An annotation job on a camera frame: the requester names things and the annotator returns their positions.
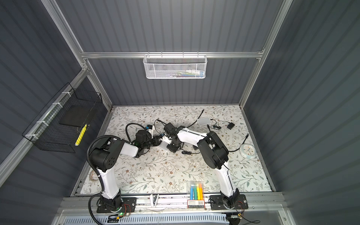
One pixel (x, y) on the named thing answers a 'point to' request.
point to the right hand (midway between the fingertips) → (173, 148)
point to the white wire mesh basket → (175, 66)
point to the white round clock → (247, 151)
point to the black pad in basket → (75, 115)
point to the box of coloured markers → (196, 195)
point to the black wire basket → (58, 128)
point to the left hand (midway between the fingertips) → (164, 139)
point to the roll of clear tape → (93, 176)
